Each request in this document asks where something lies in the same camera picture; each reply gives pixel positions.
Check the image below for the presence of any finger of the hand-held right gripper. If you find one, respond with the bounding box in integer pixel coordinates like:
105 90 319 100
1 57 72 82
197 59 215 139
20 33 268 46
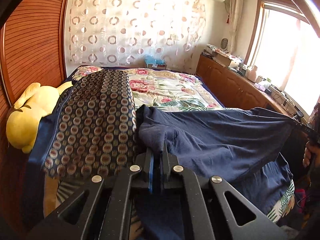
291 121 320 143

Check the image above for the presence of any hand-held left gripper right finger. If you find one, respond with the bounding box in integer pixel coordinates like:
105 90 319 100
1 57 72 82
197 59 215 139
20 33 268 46
159 141 288 240

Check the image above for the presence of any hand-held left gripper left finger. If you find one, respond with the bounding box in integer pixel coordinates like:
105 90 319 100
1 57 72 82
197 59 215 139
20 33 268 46
27 147 154 240

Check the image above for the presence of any navy blue printed t-shirt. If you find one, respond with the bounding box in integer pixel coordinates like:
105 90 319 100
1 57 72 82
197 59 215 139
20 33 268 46
135 104 305 240

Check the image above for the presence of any person's right hand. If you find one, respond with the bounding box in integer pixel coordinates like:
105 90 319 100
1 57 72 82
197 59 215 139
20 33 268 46
303 140 320 168

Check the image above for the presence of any wood-framed window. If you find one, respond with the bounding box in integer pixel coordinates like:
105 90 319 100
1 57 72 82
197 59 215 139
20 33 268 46
243 0 320 118

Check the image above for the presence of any palm leaf bed sheet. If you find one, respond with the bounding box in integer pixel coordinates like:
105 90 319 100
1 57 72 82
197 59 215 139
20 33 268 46
43 97 296 232

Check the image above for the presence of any dark circle-patterned pillow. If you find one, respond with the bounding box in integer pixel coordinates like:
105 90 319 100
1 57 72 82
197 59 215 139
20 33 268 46
26 69 138 181

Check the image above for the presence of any pink thermos jug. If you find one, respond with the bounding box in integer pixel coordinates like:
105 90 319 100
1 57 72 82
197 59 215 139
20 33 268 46
247 65 258 82

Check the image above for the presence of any floral blanket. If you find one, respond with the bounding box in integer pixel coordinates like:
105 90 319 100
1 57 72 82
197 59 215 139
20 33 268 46
66 65 226 112

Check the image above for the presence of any long wooden cabinet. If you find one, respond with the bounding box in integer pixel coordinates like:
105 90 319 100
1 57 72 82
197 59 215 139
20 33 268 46
196 54 320 137

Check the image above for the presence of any cardboard box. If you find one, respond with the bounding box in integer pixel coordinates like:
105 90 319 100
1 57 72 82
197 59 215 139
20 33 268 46
214 53 237 67

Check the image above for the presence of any blue box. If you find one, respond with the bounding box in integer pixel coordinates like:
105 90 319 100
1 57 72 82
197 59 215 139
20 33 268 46
144 54 167 69

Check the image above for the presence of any floral cloth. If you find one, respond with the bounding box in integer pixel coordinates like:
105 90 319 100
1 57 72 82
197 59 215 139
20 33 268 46
206 43 231 56

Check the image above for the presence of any beige patterned window curtain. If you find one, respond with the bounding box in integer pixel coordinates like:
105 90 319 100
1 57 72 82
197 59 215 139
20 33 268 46
228 0 245 56

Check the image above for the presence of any yellow plush toy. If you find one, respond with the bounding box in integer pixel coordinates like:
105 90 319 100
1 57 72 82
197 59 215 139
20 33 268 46
6 82 75 154

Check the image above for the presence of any sheer circle-patterned curtain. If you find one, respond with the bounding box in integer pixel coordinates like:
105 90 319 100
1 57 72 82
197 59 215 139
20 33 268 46
65 0 207 71

